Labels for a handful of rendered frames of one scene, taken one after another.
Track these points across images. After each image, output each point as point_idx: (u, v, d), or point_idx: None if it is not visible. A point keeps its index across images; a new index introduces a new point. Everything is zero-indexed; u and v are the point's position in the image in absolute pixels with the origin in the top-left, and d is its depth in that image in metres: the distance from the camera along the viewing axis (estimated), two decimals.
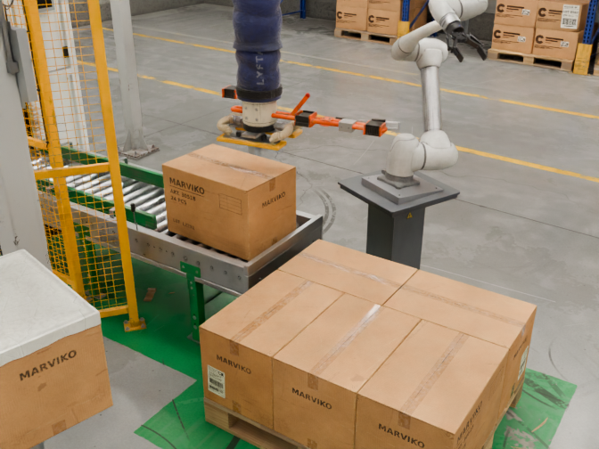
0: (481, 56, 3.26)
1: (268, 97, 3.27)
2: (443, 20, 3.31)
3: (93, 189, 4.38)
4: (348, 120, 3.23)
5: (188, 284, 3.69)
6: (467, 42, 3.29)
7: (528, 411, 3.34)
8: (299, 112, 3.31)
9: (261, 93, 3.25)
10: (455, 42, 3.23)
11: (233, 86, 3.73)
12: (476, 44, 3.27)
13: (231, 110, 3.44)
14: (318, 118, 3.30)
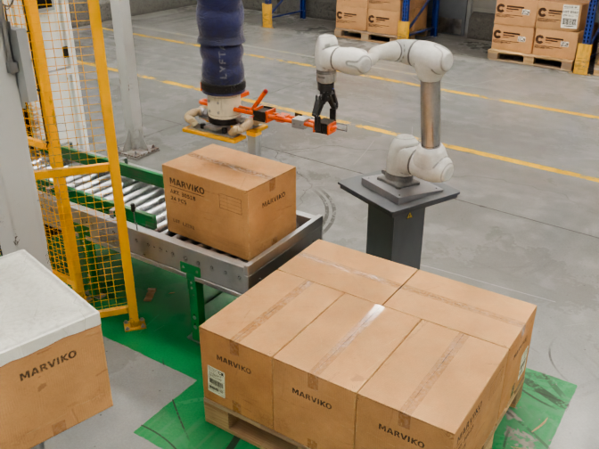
0: (330, 118, 3.28)
1: (228, 91, 3.38)
2: (324, 75, 3.09)
3: (93, 189, 4.38)
4: (302, 118, 3.29)
5: (188, 284, 3.69)
6: (328, 100, 3.21)
7: (528, 411, 3.34)
8: (258, 108, 3.40)
9: (221, 87, 3.36)
10: (322, 108, 3.15)
11: None
12: (333, 106, 3.24)
13: (199, 102, 3.57)
14: (275, 115, 3.38)
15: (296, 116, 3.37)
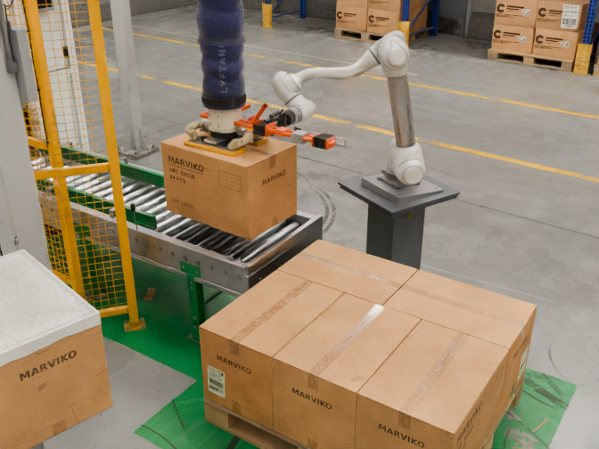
0: (266, 125, 3.40)
1: (228, 105, 3.41)
2: None
3: (93, 189, 4.38)
4: (301, 132, 3.31)
5: (188, 284, 3.69)
6: (278, 120, 3.49)
7: (528, 411, 3.34)
8: (257, 122, 3.42)
9: (221, 102, 3.39)
10: None
11: None
12: None
13: (200, 115, 3.60)
14: (275, 128, 3.40)
15: (295, 130, 3.39)
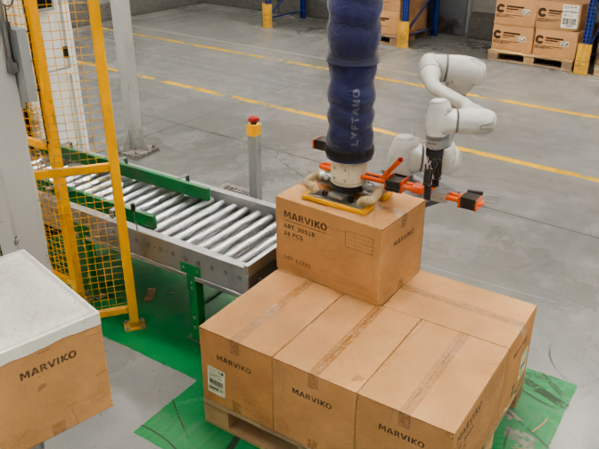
0: None
1: (358, 159, 3.10)
2: (434, 141, 2.90)
3: (93, 189, 4.38)
4: (442, 190, 3.01)
5: (188, 284, 3.69)
6: None
7: (528, 411, 3.34)
8: (389, 176, 3.12)
9: (350, 155, 3.09)
10: (431, 175, 2.97)
11: (324, 137, 3.59)
12: (438, 175, 3.03)
13: (319, 167, 3.30)
14: (410, 184, 3.10)
15: None
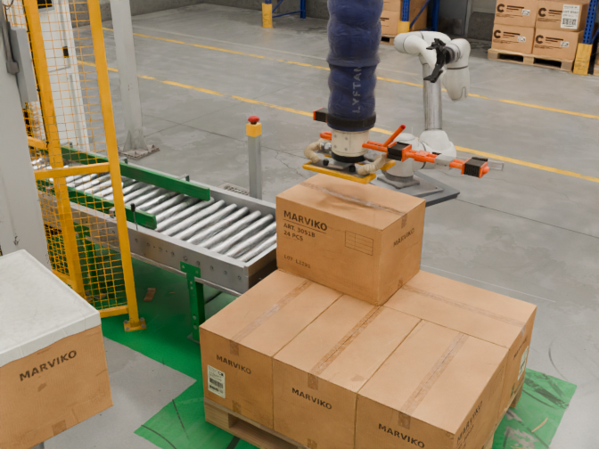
0: (432, 49, 3.03)
1: (360, 126, 3.03)
2: None
3: (93, 189, 4.38)
4: (446, 157, 2.94)
5: (188, 284, 3.69)
6: (439, 52, 3.12)
7: (528, 411, 3.34)
8: (391, 144, 3.05)
9: (352, 122, 3.02)
10: (433, 70, 3.15)
11: (325, 109, 3.52)
12: None
13: (320, 135, 3.23)
14: (413, 152, 3.02)
15: None
